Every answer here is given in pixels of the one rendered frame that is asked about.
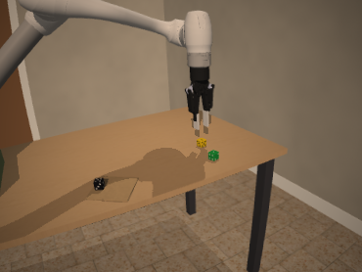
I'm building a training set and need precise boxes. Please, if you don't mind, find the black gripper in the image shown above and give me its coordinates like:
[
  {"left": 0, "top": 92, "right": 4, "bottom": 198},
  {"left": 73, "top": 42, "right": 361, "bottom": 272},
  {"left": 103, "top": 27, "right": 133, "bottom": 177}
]
[{"left": 185, "top": 67, "right": 214, "bottom": 130}]

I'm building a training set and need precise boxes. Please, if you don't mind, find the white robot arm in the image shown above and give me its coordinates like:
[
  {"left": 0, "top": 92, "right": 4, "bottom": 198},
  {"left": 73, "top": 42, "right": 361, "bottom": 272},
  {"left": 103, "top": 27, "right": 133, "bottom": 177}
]
[{"left": 0, "top": 0, "right": 212, "bottom": 89}]

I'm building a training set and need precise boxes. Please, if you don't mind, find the green die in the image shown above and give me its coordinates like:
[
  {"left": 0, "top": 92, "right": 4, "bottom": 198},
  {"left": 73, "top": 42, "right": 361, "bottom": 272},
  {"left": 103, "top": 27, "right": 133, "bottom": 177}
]
[{"left": 208, "top": 150, "right": 219, "bottom": 161}]

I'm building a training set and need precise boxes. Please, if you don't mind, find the yellow die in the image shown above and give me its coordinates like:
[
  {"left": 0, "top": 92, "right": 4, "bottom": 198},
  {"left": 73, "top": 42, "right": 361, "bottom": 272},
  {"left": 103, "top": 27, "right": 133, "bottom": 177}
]
[{"left": 197, "top": 138, "right": 206, "bottom": 148}]

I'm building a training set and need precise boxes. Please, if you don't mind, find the black die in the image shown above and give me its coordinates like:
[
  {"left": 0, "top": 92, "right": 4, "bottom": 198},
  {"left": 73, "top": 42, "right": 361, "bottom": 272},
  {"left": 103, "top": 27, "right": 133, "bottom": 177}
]
[{"left": 93, "top": 178, "right": 105, "bottom": 190}]

